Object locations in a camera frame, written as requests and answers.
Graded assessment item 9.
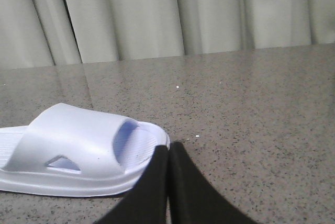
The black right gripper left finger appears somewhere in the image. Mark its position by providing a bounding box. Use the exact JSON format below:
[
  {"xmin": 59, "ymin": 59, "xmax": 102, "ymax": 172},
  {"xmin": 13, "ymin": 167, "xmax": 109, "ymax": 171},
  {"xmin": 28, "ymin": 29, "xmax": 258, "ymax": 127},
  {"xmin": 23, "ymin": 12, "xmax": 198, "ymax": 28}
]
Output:
[{"xmin": 97, "ymin": 145, "xmax": 168, "ymax": 223}]

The grey-white pleated curtain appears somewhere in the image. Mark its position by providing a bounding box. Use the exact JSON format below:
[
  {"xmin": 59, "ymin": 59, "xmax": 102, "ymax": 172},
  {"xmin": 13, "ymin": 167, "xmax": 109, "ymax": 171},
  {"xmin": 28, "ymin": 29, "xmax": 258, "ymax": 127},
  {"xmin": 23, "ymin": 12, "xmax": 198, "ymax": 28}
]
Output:
[{"xmin": 1, "ymin": 0, "xmax": 334, "ymax": 70}]

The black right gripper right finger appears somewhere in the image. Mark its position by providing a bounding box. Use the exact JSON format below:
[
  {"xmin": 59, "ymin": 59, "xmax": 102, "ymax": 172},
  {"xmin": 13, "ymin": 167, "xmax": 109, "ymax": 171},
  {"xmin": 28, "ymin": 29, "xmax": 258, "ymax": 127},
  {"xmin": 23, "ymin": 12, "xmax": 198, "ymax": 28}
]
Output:
[{"xmin": 169, "ymin": 142, "xmax": 255, "ymax": 223}]

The light blue slipper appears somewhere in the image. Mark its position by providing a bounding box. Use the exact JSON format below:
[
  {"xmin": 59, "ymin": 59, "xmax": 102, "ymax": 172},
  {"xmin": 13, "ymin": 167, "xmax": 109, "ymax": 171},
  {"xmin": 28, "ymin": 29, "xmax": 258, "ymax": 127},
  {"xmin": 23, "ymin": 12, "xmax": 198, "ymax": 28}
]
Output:
[{"xmin": 1, "ymin": 103, "xmax": 170, "ymax": 197}]

